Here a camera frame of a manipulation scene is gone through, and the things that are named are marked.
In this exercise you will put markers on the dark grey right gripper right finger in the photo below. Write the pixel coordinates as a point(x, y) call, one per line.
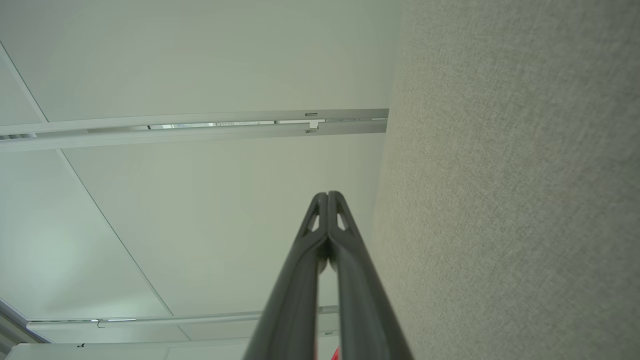
point(365, 300)

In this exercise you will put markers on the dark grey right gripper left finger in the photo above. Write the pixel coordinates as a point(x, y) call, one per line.
point(295, 280)

